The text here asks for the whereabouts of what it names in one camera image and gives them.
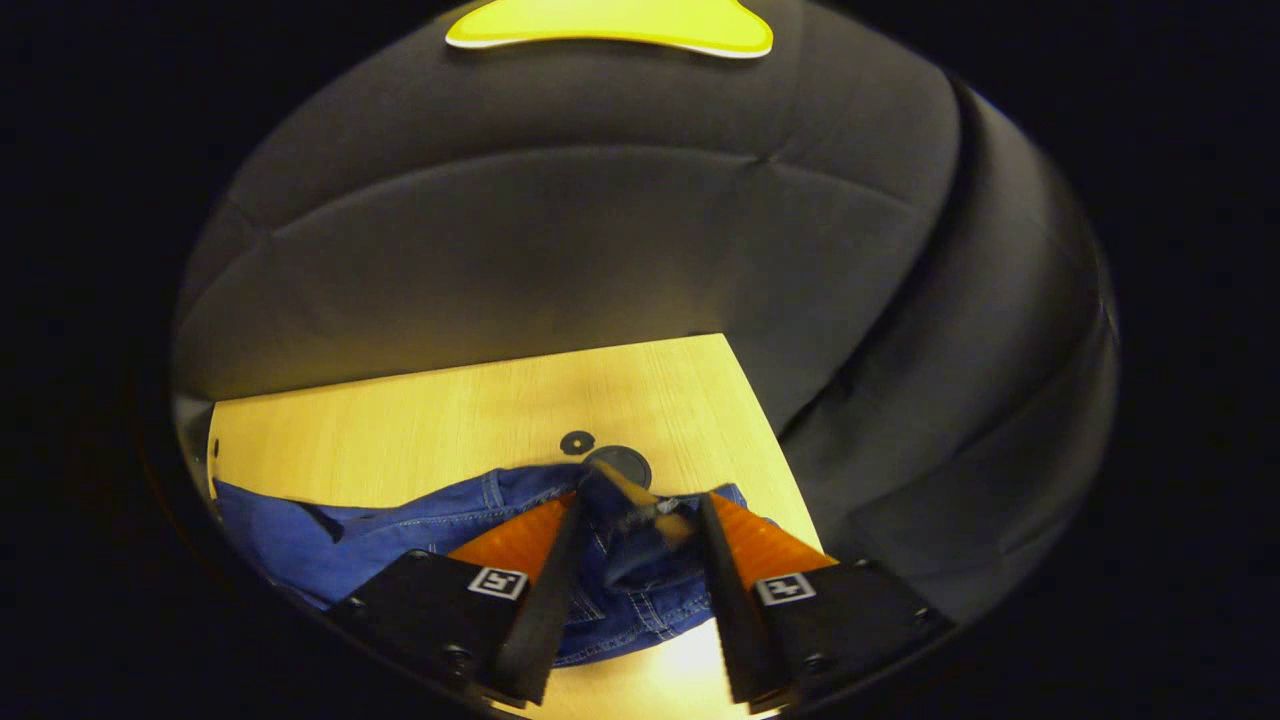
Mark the black round table grommet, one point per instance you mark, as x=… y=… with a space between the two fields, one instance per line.
x=630 y=462

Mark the black backdrop cloth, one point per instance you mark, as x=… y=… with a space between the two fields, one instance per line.
x=600 y=230

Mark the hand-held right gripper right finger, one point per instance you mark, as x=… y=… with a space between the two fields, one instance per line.
x=735 y=620

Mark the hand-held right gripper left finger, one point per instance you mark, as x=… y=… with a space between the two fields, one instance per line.
x=545 y=620

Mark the blue denim jeans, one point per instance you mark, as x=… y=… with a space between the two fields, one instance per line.
x=400 y=530

